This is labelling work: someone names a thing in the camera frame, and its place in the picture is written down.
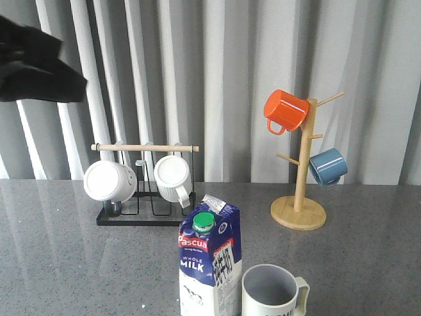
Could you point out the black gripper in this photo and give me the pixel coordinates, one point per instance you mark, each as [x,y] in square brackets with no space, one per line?
[31,68]

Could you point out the blue white milk carton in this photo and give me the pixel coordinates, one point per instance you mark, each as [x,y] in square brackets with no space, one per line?
[210,259]

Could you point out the white HOME mug grey inside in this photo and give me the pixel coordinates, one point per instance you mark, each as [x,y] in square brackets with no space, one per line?
[268,289]

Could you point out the grey pleated curtain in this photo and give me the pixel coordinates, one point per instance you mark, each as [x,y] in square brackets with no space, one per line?
[199,72]

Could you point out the white ribbed mug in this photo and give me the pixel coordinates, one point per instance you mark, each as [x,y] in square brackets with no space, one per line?
[173,180]

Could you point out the orange enamel mug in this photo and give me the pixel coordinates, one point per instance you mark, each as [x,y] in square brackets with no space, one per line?
[284,111]

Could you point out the wooden mug tree stand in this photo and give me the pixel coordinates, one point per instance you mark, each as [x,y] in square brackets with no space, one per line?
[299,212]

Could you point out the blue ceramic mug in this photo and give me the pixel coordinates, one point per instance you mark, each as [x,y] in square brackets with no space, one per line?
[328,167]

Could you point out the white smooth mug black handle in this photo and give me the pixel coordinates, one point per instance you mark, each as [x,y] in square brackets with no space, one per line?
[110,182]

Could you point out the black wire mug rack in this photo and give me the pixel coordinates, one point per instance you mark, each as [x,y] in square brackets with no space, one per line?
[146,207]

